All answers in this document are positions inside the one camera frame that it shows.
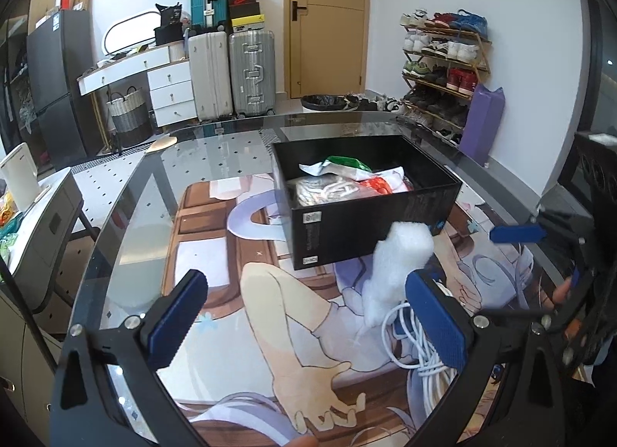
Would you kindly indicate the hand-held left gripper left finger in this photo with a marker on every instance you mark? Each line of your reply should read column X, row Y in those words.
column 173, row 321

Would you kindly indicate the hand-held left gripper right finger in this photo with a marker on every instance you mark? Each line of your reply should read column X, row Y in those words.
column 438, row 321

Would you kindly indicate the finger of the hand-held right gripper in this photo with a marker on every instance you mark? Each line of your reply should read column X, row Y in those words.
column 511, row 317
column 518, row 234

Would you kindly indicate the white foam wrap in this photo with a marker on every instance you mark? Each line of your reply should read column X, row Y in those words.
column 400, row 264

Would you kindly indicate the black cardboard box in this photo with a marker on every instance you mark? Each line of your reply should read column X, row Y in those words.
column 366, row 225

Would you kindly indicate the red packet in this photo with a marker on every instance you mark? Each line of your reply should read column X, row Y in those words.
column 385, row 185

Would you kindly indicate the clear bag of grey items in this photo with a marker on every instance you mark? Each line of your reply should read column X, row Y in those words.
column 323, row 191

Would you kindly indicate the green packet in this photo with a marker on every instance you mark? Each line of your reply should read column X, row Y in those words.
column 349, row 164

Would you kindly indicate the person's right hand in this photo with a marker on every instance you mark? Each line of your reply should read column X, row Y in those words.
column 561, row 292

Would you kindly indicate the printed table mat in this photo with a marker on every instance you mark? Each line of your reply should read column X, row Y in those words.
column 270, row 312

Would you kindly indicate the purple bag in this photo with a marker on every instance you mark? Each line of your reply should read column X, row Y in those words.
column 484, row 124

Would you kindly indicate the black white patterned rug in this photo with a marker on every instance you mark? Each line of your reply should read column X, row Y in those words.
column 120, row 177

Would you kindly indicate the grey side table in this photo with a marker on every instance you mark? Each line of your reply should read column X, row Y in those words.
column 53, row 225

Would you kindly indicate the wooden shoe rack with shoes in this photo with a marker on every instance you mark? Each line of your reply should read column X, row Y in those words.
column 443, row 76

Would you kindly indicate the beige wooden board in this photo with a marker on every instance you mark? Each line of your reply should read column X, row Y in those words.
column 161, row 144

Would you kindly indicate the colourful snack packets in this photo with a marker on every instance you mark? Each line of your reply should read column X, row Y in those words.
column 8, row 230

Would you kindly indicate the pile of floor shoes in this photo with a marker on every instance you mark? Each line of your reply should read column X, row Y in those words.
column 376, row 102

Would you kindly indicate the grey woven laundry basket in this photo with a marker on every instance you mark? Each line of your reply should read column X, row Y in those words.
column 129, row 122

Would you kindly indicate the white appliance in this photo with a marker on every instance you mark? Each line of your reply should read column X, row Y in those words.
column 19, row 177

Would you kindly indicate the white vanity desk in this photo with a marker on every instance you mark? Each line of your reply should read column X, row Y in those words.
column 168, row 90

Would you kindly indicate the white trash bin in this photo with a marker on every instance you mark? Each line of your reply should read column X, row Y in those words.
column 320, row 102

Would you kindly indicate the white suitcase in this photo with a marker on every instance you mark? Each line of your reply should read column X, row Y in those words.
column 209, row 76

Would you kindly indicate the black fridge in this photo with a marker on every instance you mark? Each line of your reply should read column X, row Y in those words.
column 60, row 90

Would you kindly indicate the silver suitcase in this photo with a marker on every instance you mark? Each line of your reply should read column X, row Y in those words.
column 251, row 73

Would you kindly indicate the tan wooden door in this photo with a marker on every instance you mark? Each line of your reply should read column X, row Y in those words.
column 332, row 23

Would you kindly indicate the black storage box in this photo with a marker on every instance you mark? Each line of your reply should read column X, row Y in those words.
column 168, row 35

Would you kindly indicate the dark glass cabinet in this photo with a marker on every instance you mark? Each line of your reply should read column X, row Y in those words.
column 17, row 81

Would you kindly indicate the oval mirror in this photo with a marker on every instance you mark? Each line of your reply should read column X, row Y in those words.
column 130, row 32

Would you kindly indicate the black red shoe box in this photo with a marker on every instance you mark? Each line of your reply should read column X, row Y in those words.
column 242, row 0

